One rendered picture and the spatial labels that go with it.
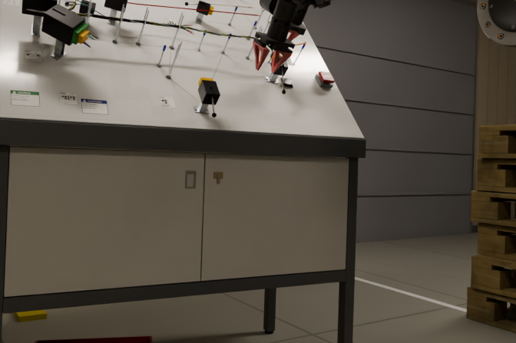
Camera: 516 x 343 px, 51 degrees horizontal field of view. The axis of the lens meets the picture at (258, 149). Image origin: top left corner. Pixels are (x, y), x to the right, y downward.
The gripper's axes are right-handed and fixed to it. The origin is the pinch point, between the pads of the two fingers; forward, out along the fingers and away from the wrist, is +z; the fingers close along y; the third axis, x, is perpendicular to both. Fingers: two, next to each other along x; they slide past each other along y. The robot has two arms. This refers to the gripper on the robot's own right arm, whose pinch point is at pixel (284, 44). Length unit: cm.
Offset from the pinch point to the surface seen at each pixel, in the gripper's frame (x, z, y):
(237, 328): 18, 129, 30
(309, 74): 14.9, 10.2, -0.5
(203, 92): -34.5, 7.1, 30.4
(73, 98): -70, 16, 30
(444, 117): 338, 149, -236
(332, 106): 19.5, 13.1, 15.9
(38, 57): -80, 14, 15
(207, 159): -29, 26, 38
